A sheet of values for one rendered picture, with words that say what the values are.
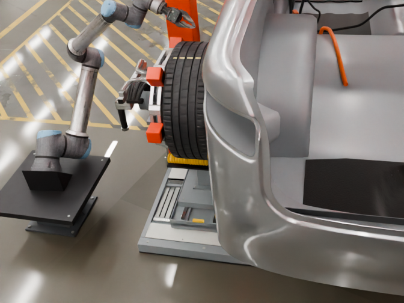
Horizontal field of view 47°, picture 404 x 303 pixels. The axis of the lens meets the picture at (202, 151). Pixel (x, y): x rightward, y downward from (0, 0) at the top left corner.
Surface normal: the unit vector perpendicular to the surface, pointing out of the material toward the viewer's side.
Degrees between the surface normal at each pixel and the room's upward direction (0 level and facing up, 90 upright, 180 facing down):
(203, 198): 0
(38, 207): 0
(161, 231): 0
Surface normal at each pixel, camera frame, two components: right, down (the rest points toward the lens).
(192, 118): -0.22, 0.35
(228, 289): -0.08, -0.77
